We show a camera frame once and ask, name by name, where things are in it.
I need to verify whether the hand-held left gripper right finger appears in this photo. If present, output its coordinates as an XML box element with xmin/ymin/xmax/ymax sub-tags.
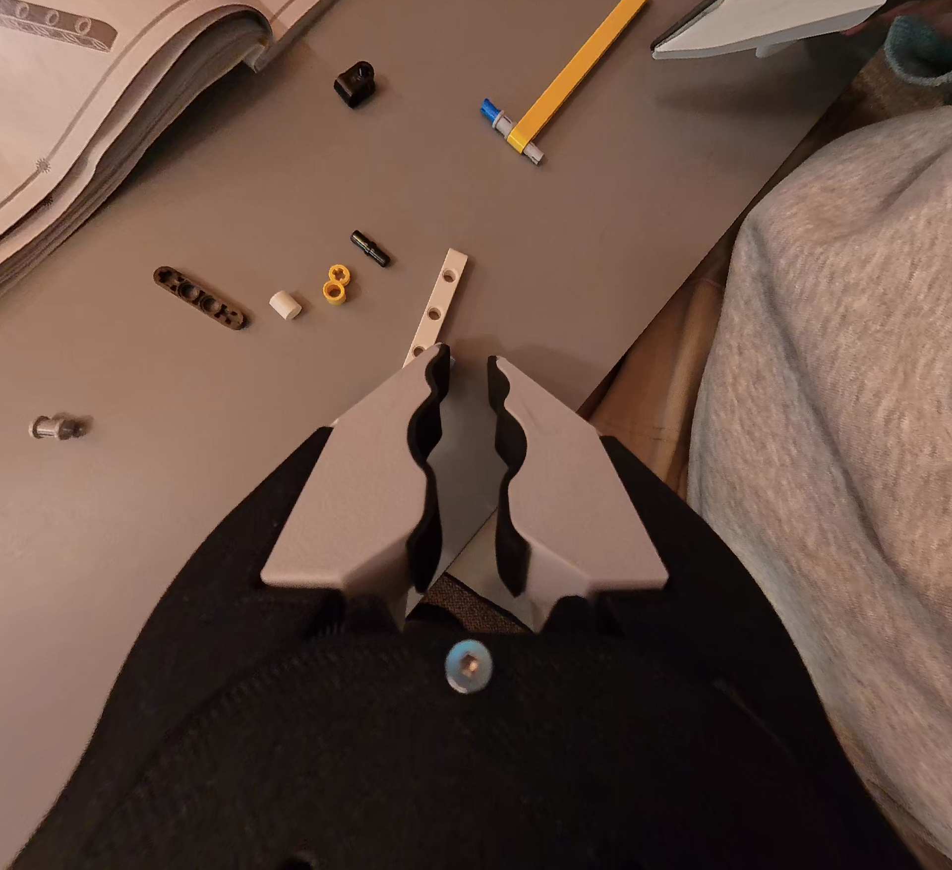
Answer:
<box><xmin>487</xmin><ymin>355</ymin><xmax>670</xmax><ymax>633</ymax></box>

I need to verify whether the dark brown thin lego liftarm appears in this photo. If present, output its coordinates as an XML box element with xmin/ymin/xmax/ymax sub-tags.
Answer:
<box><xmin>152</xmin><ymin>265</ymin><xmax>249</xmax><ymax>333</ymax></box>

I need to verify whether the blue and grey lego pin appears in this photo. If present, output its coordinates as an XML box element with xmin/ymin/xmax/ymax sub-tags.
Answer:
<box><xmin>479</xmin><ymin>97</ymin><xmax>546</xmax><ymax>167</ymax></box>

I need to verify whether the black lego connector block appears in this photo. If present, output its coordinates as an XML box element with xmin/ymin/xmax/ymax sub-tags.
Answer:
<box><xmin>332</xmin><ymin>59</ymin><xmax>377</xmax><ymax>110</ymax></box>

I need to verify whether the white lego beam with holes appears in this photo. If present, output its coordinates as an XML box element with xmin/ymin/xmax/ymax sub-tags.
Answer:
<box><xmin>402</xmin><ymin>248</ymin><xmax>470</xmax><ymax>370</ymax></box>

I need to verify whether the teal sock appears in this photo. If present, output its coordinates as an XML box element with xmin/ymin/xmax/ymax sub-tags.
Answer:
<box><xmin>884</xmin><ymin>15</ymin><xmax>952</xmax><ymax>84</ymax></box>

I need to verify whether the long yellow lego beam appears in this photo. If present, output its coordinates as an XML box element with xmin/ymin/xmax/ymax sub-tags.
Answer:
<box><xmin>507</xmin><ymin>0</ymin><xmax>655</xmax><ymax>147</ymax></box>

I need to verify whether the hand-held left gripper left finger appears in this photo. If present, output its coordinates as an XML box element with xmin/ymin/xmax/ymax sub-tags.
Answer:
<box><xmin>260</xmin><ymin>344</ymin><xmax>452</xmax><ymax>632</ymax></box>

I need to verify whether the open lego instruction booklet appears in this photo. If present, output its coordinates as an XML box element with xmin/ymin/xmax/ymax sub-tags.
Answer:
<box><xmin>0</xmin><ymin>0</ymin><xmax>426</xmax><ymax>291</ymax></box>

